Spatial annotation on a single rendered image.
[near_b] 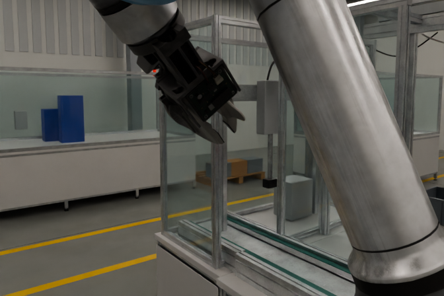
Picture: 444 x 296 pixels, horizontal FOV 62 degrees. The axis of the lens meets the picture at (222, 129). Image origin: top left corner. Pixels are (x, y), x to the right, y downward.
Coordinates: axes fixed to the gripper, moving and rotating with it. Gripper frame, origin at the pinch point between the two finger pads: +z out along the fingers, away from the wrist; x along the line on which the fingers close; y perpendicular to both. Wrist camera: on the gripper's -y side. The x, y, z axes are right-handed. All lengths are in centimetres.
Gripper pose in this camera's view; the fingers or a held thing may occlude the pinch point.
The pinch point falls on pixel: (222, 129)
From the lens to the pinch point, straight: 55.8
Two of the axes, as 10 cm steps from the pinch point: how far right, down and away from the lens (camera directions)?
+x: 7.3, -6.7, 1.4
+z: 4.5, 6.2, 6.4
